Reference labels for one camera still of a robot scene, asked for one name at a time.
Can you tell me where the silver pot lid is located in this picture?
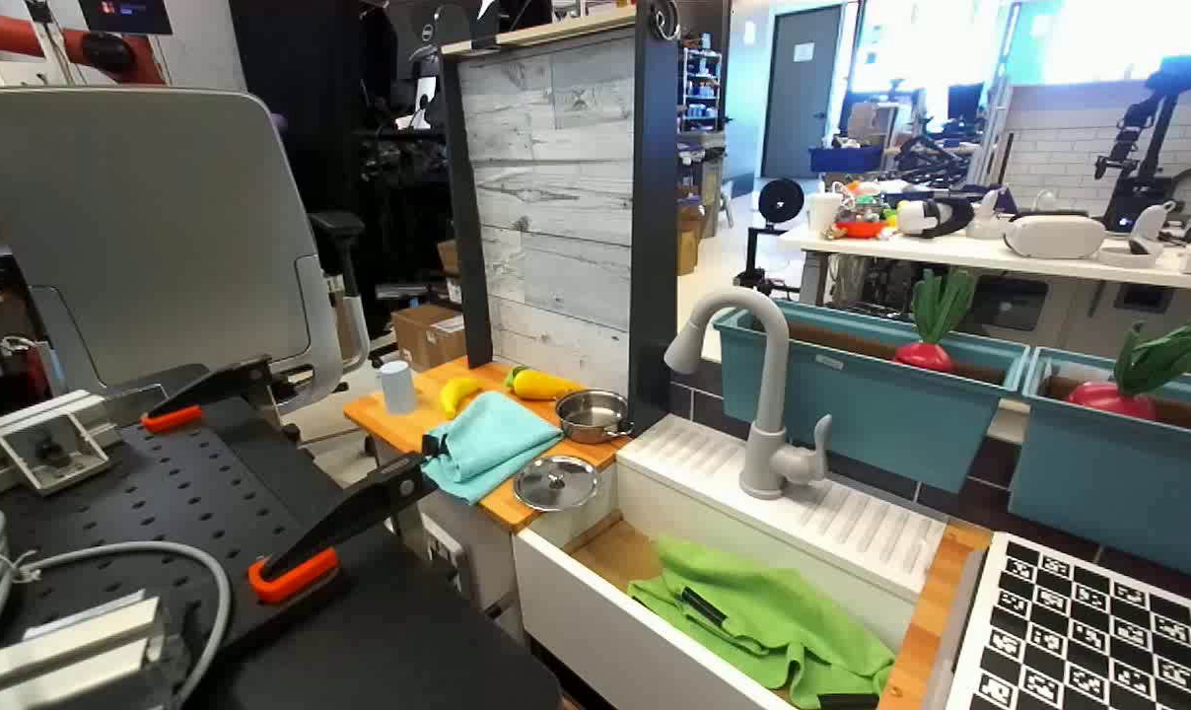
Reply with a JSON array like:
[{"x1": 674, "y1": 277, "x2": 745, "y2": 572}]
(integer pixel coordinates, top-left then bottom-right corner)
[{"x1": 514, "y1": 457, "x2": 598, "y2": 511}]

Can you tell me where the silver pot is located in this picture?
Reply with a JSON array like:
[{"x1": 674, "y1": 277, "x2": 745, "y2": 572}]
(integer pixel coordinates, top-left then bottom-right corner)
[{"x1": 554, "y1": 390, "x2": 625, "y2": 442}]

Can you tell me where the teal cloth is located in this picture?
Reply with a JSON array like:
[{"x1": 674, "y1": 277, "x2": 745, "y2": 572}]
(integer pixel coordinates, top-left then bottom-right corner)
[{"x1": 422, "y1": 393, "x2": 561, "y2": 506}]

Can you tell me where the yellow banana toy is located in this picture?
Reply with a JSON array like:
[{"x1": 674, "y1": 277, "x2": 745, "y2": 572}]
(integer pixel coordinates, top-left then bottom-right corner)
[{"x1": 436, "y1": 375, "x2": 483, "y2": 418}]

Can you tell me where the cardboard box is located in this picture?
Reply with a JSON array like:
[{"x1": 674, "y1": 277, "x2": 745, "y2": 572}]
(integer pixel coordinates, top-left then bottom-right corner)
[{"x1": 390, "y1": 302, "x2": 465, "y2": 372}]

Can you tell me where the grey cylinder cup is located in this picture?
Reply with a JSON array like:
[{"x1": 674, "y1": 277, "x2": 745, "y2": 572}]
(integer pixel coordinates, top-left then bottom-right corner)
[{"x1": 378, "y1": 357, "x2": 414, "y2": 413}]

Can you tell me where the grey faucet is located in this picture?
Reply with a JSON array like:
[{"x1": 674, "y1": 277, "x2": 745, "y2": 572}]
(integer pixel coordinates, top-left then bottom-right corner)
[{"x1": 661, "y1": 289, "x2": 830, "y2": 501}]

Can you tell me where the whitewashed wood back panel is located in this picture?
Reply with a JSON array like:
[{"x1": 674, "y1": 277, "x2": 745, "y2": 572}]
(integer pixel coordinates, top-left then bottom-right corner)
[{"x1": 443, "y1": 0, "x2": 645, "y2": 393}]

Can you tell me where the white toy sink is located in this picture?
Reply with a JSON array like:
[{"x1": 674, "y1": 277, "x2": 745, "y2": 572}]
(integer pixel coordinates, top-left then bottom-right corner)
[{"x1": 514, "y1": 413, "x2": 942, "y2": 710}]

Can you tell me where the teal planter bin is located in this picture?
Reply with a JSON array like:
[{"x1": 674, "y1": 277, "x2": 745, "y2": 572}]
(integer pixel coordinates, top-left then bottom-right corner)
[
  {"x1": 712, "y1": 296, "x2": 1032, "y2": 498},
  {"x1": 1008, "y1": 348, "x2": 1191, "y2": 557}
]

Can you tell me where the green cloth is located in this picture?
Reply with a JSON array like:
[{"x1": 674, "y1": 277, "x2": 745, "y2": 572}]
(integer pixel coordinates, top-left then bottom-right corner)
[{"x1": 625, "y1": 535, "x2": 896, "y2": 710}]

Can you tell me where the red radish toy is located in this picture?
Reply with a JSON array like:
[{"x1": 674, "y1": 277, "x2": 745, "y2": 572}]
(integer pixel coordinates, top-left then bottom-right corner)
[
  {"x1": 896, "y1": 269, "x2": 978, "y2": 372},
  {"x1": 1067, "y1": 322, "x2": 1191, "y2": 418}
]

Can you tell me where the black orange clamp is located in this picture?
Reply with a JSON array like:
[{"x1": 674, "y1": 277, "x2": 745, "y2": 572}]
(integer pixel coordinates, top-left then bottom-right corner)
[
  {"x1": 243, "y1": 452, "x2": 435, "y2": 607},
  {"x1": 139, "y1": 357, "x2": 293, "y2": 432}
]

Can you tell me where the white VR headset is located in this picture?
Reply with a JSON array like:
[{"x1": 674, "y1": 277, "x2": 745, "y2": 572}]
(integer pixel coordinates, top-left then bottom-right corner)
[{"x1": 1001, "y1": 218, "x2": 1103, "y2": 259}]

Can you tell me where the checkerboard calibration board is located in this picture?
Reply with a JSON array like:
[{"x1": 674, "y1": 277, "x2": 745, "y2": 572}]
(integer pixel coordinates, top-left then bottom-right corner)
[{"x1": 942, "y1": 534, "x2": 1191, "y2": 710}]

